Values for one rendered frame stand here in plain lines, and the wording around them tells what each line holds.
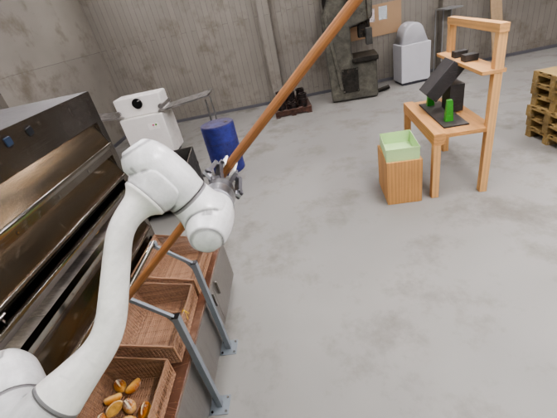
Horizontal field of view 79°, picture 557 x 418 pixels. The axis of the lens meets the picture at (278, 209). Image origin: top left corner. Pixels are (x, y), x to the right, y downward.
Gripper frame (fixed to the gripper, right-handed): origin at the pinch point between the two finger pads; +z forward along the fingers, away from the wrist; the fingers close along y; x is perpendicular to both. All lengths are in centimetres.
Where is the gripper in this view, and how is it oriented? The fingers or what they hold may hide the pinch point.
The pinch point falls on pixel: (228, 166)
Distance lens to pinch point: 111.6
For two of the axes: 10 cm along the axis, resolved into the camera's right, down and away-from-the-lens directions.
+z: 0.0, -5.1, 8.6
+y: 7.9, 5.3, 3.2
